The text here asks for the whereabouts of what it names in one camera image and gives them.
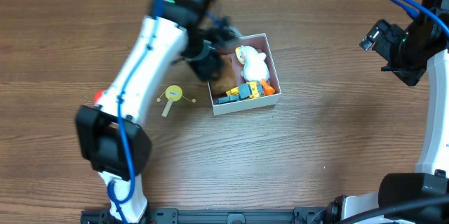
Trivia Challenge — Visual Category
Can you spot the white cardboard box pink inside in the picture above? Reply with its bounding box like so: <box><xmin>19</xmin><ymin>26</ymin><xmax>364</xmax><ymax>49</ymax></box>
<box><xmin>208</xmin><ymin>33</ymin><xmax>281</xmax><ymax>116</ymax></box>

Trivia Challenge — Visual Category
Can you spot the red ball toy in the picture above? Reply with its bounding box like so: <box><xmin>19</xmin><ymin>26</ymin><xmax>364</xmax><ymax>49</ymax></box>
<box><xmin>93</xmin><ymin>89</ymin><xmax>105</xmax><ymax>104</ymax></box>

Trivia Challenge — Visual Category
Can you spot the thick black cable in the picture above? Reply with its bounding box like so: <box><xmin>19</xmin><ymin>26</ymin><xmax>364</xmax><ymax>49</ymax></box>
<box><xmin>336</xmin><ymin>195</ymin><xmax>449</xmax><ymax>224</ymax></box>

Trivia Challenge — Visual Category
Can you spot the blue left cable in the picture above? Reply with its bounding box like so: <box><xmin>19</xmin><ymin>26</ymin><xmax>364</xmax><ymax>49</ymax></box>
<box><xmin>107</xmin><ymin>0</ymin><xmax>169</xmax><ymax>224</ymax></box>

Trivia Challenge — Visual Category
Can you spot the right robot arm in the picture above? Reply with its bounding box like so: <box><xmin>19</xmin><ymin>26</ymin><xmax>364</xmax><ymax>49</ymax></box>
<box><xmin>323</xmin><ymin>0</ymin><xmax>448</xmax><ymax>223</ymax></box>

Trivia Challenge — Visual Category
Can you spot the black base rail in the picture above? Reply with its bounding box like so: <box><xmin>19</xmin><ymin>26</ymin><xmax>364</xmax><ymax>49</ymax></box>
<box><xmin>79</xmin><ymin>207</ymin><xmax>337</xmax><ymax>224</ymax></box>

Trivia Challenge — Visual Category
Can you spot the yellow toy truck grey cannon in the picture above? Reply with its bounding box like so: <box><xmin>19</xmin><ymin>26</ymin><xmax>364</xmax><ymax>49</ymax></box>
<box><xmin>217</xmin><ymin>81</ymin><xmax>264</xmax><ymax>105</ymax></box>

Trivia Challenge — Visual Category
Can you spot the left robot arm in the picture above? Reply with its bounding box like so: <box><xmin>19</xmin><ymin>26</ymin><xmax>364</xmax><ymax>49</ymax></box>
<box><xmin>75</xmin><ymin>0</ymin><xmax>239</xmax><ymax>223</ymax></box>

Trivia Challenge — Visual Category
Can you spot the white plush duck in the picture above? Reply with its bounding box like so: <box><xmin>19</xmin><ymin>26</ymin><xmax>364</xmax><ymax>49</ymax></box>
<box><xmin>235</xmin><ymin>46</ymin><xmax>275</xmax><ymax>95</ymax></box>

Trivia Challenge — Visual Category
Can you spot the brown furry plush toy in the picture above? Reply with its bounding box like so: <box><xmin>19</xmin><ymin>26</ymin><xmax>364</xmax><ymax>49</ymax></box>
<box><xmin>209</xmin><ymin>55</ymin><xmax>236</xmax><ymax>95</ymax></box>

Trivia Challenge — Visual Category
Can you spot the yellow rattle drum toy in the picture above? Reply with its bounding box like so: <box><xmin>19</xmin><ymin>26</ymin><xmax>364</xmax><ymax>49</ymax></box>
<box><xmin>156</xmin><ymin>85</ymin><xmax>196</xmax><ymax>117</ymax></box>

